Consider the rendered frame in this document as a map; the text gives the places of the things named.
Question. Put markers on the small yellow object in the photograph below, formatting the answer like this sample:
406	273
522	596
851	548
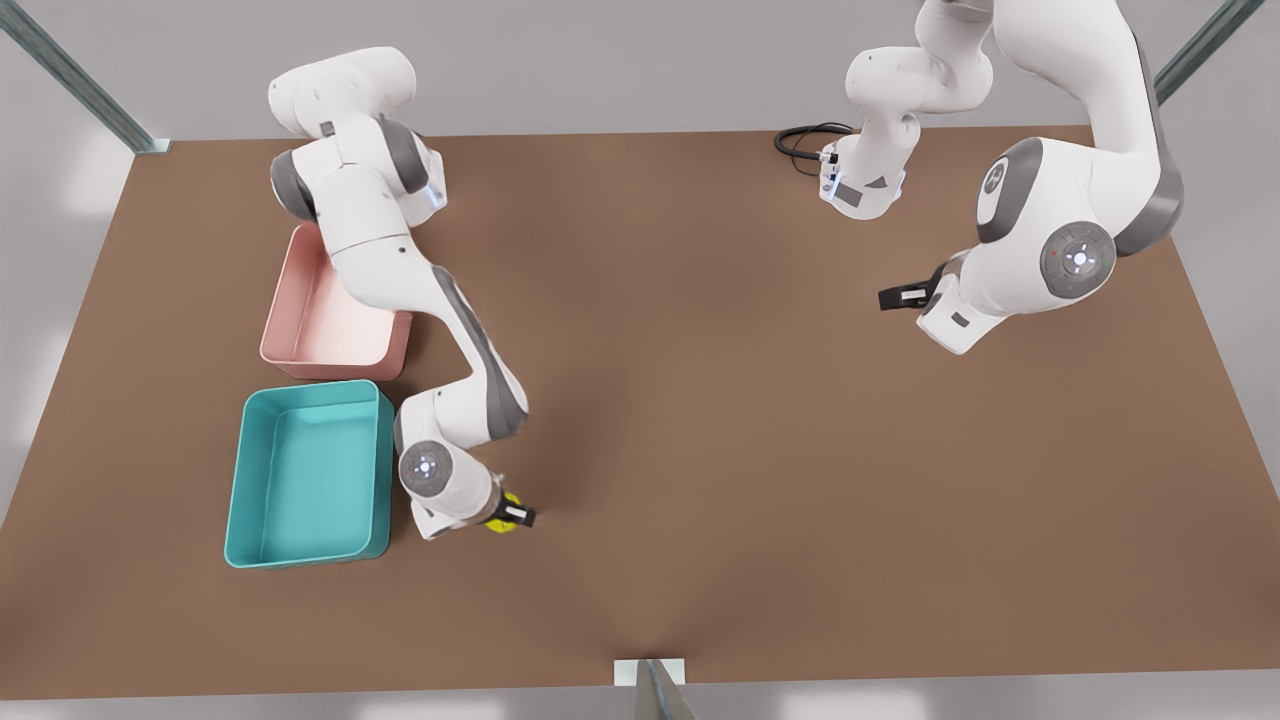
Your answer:
503	519

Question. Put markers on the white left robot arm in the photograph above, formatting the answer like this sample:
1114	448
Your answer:
1060	200

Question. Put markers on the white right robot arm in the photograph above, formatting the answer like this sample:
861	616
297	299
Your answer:
380	250

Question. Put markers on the teal rectangular bin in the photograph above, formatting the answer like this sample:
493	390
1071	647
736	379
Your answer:
306	476

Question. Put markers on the pink rectangular bin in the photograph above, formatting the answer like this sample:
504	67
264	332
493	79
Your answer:
322	320

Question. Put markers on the silver frame post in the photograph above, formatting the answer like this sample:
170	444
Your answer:
1205	42
655	690
70	72

